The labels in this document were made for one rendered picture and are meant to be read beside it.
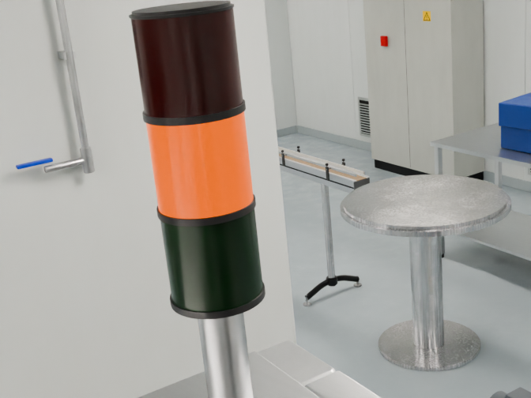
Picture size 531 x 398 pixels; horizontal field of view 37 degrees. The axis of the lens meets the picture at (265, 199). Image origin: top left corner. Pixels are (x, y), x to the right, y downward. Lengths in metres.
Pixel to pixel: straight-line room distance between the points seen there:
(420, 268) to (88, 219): 2.90
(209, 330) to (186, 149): 0.10
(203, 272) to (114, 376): 1.71
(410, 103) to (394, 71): 0.36
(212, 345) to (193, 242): 0.06
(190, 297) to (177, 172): 0.07
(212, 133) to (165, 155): 0.03
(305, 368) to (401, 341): 4.31
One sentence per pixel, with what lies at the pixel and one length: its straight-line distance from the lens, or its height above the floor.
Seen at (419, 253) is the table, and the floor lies 0.63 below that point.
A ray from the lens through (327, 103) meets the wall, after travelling 9.54.
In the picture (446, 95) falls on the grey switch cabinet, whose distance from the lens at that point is 7.36.
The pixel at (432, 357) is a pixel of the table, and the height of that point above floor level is 0.03.
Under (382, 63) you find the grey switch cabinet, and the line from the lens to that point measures 7.95.
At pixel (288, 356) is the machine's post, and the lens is 0.56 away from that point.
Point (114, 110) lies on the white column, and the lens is 1.90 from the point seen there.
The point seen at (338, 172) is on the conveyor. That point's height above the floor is 0.93.
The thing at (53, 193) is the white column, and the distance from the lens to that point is 1.88.
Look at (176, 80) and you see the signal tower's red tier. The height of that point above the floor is 2.32.
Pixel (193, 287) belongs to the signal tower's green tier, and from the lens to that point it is 0.39.
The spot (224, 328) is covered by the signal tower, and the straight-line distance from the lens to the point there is 0.42.
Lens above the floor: 2.38
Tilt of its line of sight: 18 degrees down
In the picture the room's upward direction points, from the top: 6 degrees counter-clockwise
